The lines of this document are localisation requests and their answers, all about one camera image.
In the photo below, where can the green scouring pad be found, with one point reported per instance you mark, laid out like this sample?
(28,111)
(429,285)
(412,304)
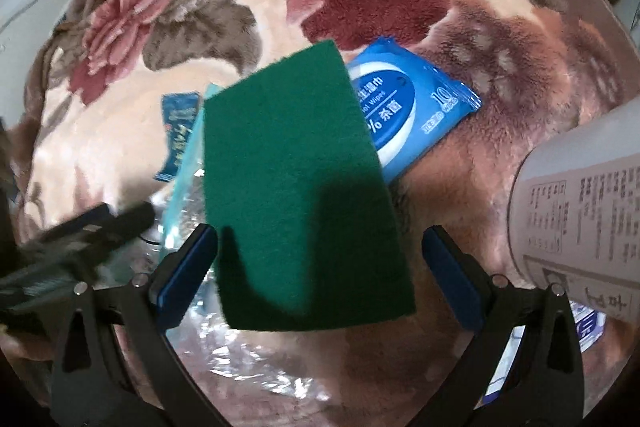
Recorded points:
(300,182)

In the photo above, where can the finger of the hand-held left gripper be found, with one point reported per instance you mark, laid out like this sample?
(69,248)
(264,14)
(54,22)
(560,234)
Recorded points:
(125,219)

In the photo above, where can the clear plastic bag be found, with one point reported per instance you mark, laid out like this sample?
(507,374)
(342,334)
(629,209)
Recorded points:
(240,357)

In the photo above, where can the white canister with printed label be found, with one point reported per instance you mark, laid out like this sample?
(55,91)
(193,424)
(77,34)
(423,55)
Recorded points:
(575,207)

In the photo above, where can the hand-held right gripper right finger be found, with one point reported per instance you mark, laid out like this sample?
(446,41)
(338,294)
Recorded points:
(450,279)

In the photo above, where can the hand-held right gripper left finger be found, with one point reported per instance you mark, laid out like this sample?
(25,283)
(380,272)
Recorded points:
(186,267)

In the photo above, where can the blue wet wipes pack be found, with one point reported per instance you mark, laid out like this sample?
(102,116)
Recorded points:
(420,107)

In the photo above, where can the small blue sachet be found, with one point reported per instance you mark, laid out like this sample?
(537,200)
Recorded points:
(177,137)

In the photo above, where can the blue and white packet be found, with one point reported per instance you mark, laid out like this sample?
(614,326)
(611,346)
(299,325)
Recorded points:
(591,329)

